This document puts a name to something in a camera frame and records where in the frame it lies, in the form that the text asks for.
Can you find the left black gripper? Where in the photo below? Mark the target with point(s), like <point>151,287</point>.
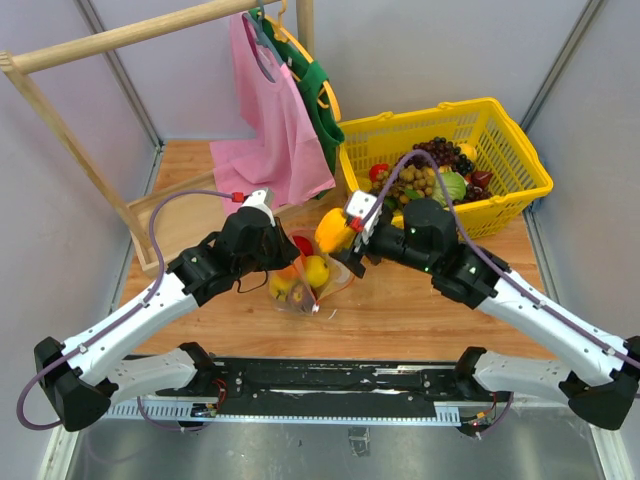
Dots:
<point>287,251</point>

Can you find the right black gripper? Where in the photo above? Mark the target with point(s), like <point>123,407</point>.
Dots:
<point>352,258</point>

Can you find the yellow bell pepper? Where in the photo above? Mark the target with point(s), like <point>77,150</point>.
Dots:
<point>333,233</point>

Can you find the orange fruit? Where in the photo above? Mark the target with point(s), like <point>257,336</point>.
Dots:
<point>289,273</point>

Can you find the clear zip top bag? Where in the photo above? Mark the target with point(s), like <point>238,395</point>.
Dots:
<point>340,278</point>

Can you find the red apple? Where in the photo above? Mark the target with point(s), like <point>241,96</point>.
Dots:
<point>304,245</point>

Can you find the dark red mangosteen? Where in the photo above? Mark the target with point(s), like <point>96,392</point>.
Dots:
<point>300,297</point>

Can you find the green cabbage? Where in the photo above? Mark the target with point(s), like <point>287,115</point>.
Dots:
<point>452,183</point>

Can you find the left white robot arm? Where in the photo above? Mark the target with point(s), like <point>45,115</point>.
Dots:
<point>83,376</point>

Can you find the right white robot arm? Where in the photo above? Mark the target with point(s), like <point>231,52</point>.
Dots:
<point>595,373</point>

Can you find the pink shirt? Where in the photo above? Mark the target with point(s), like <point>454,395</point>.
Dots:
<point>285,155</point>

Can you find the brown longan bunch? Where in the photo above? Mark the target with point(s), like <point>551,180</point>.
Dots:
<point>411,183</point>

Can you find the wooden clothes rack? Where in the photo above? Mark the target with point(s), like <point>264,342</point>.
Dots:
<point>53,218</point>

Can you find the dark purple grape bunch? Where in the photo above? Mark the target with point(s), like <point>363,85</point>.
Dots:
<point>446,155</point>

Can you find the yellow peach fruit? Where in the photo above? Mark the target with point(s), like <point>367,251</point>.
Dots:
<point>469,151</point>

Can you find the green shirt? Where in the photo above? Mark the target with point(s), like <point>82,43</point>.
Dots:
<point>309,78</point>

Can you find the yellow plastic basket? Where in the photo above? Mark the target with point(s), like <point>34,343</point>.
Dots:
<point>509,175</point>

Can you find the grey hanger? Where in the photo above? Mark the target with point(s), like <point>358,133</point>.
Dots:
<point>266,55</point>

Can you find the yellow hanger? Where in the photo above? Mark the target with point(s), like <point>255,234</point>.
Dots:
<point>327,98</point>

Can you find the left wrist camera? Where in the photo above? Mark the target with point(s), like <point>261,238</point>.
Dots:
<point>255,200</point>

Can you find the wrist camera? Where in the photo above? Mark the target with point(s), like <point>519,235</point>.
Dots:
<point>362,214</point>
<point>255,200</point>

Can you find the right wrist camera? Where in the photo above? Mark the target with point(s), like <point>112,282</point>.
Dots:
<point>362,214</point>

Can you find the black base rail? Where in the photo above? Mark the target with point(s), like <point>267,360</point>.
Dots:
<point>327,390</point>

